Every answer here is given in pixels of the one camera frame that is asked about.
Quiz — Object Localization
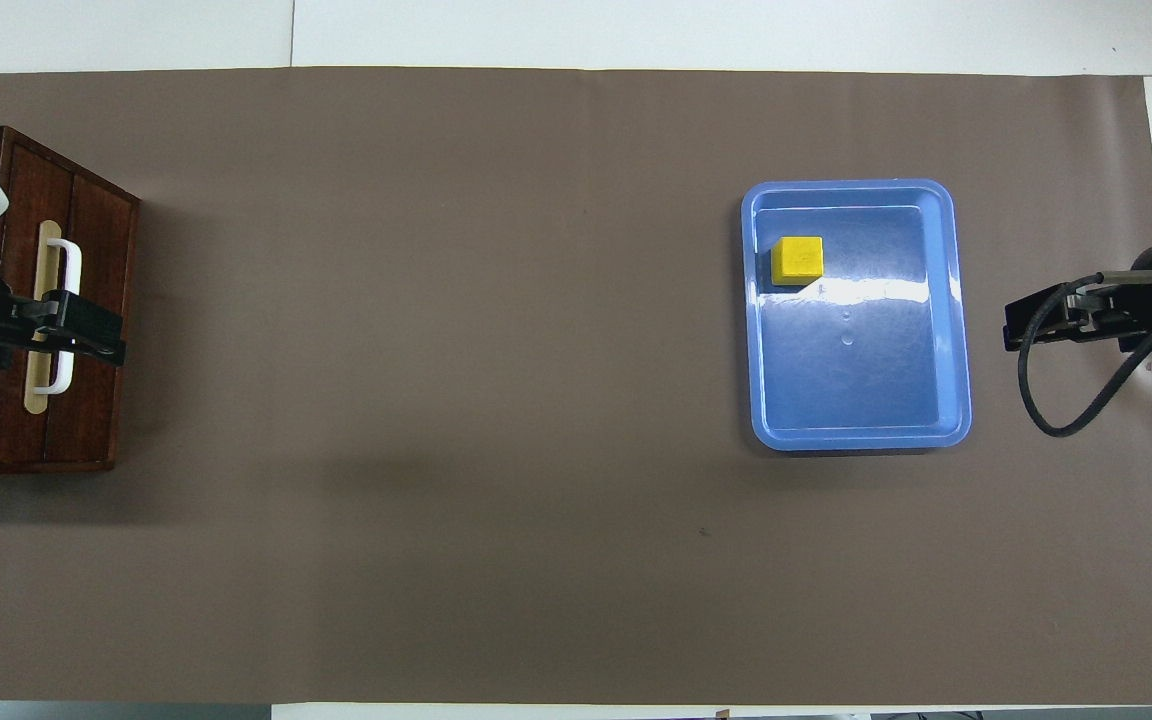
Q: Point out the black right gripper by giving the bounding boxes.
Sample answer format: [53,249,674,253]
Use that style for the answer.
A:
[1004,268,1152,351]

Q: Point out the white drawer handle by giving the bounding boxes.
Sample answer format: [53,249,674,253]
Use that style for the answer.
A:
[46,238,83,395]

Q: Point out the yellow cube block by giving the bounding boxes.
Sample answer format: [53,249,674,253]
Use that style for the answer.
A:
[771,236,825,287]

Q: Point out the dark wooden cabinet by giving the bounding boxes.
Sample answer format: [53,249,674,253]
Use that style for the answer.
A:
[0,125,142,477]

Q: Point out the blue plastic tray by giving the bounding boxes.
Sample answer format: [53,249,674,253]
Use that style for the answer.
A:
[741,179,973,453]

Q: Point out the brown table mat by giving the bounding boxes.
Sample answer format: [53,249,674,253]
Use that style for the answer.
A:
[0,66,1152,706]

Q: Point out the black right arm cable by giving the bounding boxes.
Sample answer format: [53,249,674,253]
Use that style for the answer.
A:
[1018,268,1152,438]

